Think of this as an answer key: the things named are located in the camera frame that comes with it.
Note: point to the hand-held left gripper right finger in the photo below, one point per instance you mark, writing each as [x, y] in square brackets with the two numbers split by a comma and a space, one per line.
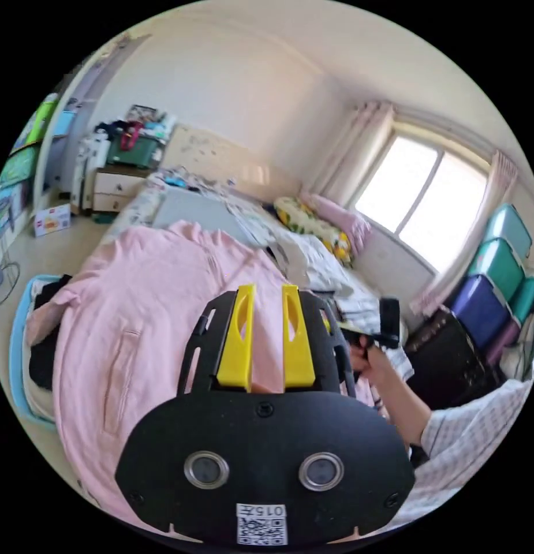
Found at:
[298, 350]

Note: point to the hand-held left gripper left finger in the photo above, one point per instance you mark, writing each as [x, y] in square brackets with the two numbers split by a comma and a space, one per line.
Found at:
[234, 346]

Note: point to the bed with printed sheet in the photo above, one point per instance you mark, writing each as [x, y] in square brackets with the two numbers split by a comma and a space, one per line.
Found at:
[193, 212]

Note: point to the blue purple storage box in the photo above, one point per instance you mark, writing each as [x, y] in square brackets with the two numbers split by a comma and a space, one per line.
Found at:
[479, 309]

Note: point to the light blue storage box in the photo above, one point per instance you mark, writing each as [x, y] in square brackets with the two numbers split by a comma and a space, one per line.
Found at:
[509, 229]

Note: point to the pink curtain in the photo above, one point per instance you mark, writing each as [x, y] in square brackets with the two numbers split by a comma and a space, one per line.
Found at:
[357, 147]
[470, 242]

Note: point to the wooden nightstand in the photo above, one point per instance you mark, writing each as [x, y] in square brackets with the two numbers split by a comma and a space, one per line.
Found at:
[115, 186]

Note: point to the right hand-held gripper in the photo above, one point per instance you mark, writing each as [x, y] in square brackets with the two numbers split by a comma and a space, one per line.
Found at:
[354, 333]

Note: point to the pink pillow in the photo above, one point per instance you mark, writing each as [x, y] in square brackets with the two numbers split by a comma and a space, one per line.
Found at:
[342, 216]

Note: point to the dark green storage box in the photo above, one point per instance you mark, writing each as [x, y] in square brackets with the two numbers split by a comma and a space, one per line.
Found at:
[132, 150]

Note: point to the blue basket with clothes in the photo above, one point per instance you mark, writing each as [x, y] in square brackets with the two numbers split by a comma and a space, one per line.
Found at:
[17, 359]

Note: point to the white cabinet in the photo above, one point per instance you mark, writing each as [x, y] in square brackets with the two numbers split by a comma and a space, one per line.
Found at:
[88, 164]

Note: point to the green storage box with white lid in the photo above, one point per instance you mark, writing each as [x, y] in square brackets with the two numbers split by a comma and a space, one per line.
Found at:
[496, 266]

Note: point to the person's body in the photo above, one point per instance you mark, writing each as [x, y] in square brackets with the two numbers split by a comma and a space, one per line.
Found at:
[466, 437]

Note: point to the shelf with colourful items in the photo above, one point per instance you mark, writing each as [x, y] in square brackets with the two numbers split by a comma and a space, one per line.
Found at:
[20, 169]

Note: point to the person's right hand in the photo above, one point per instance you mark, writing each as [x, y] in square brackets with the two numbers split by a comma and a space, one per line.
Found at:
[372, 363]

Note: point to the black case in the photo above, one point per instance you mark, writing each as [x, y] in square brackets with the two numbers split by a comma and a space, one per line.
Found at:
[448, 352]

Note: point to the person's right forearm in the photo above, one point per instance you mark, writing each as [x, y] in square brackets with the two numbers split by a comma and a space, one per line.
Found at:
[401, 404]

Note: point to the pile of clothes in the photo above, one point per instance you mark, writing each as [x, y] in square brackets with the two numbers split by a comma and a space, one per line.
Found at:
[318, 266]

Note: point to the white printed carton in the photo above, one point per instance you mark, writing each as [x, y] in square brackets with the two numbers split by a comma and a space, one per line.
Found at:
[52, 221]

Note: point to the yellow floral pillow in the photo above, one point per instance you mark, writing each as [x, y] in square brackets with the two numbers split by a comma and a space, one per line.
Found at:
[312, 223]

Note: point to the pink hoodie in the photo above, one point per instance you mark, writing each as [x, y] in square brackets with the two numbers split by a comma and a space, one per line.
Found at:
[154, 303]

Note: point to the small teal storage box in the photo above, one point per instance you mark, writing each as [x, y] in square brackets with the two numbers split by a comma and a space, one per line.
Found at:
[526, 299]

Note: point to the violet storage box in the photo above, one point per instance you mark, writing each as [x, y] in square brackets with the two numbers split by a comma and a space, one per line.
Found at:
[502, 343]

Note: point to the window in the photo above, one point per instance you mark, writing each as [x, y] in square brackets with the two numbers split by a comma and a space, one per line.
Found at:
[418, 199]

